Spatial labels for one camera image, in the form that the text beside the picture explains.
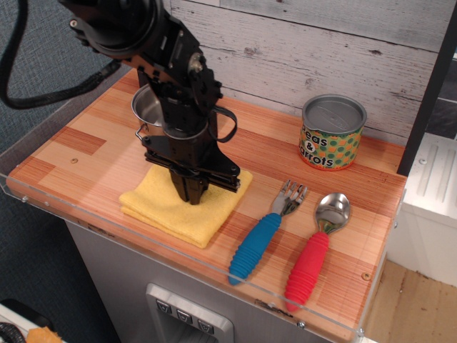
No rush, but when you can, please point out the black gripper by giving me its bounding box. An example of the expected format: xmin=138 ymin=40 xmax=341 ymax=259
xmin=141 ymin=129 xmax=240 ymax=205

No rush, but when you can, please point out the yellow rag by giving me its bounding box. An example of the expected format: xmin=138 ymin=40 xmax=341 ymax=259
xmin=119 ymin=166 xmax=253 ymax=249

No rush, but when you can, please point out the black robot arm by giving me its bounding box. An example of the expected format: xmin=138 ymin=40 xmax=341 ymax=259
xmin=64 ymin=1 xmax=240 ymax=204

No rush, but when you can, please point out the grey toy fridge cabinet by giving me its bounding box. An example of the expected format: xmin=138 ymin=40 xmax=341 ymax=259
xmin=67 ymin=222 xmax=326 ymax=342

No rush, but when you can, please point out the silver dispenser button panel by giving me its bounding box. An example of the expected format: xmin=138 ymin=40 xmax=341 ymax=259
xmin=146 ymin=283 xmax=235 ymax=342

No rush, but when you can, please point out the peas and carrots can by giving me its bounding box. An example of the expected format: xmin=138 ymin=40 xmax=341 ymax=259
xmin=298 ymin=94 xmax=367 ymax=172

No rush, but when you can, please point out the orange cloth at corner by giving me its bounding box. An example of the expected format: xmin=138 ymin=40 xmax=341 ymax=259
xmin=26 ymin=327 xmax=64 ymax=343

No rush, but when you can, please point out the white toy sink unit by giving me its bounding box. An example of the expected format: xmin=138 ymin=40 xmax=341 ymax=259
xmin=387 ymin=133 xmax=456 ymax=286

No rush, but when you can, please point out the blue handled fork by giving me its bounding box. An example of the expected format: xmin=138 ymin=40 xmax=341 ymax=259
xmin=228 ymin=180 xmax=308 ymax=286

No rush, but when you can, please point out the steel pot with handles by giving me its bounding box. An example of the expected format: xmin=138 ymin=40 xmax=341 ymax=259
xmin=131 ymin=85 xmax=164 ymax=140

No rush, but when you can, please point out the black sleeved cable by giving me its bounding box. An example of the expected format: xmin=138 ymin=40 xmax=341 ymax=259
xmin=0 ymin=0 xmax=124 ymax=110

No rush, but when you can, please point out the red handled spoon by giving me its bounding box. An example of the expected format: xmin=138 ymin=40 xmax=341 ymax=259
xmin=284 ymin=193 xmax=351 ymax=312

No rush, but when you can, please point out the clear acrylic guard rail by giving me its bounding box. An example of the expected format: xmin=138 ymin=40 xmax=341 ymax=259
xmin=1 ymin=71 xmax=406 ymax=342

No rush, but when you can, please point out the black vertical post right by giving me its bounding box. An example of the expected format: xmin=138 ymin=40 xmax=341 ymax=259
xmin=396 ymin=0 xmax=457 ymax=177

